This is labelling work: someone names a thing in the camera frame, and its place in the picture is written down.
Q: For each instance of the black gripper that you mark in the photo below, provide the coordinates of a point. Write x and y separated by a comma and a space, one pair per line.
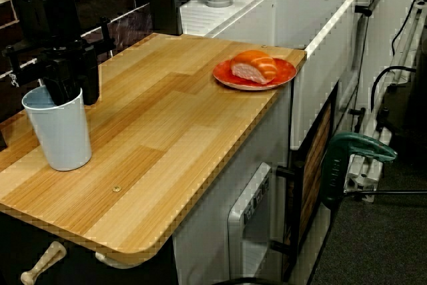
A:
46, 14

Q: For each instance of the light blue plastic cup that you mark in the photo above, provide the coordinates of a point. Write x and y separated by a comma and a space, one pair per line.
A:
63, 138

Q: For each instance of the red round plate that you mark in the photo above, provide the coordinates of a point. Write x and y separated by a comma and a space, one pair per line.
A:
223, 75

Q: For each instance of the black cabinet front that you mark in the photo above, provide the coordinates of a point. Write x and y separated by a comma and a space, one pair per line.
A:
83, 265

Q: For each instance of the white toy kitchen unit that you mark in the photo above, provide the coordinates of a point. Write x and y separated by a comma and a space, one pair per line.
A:
283, 14

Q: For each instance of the grey dispenser panel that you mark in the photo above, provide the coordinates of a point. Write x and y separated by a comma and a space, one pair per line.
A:
237, 231

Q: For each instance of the black framed wooden door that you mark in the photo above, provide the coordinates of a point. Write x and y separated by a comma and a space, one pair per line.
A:
313, 171

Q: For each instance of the green metal clamp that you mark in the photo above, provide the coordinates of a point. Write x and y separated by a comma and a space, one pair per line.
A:
333, 171

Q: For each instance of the aluminium frame rail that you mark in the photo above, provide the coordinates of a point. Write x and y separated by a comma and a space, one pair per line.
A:
363, 181

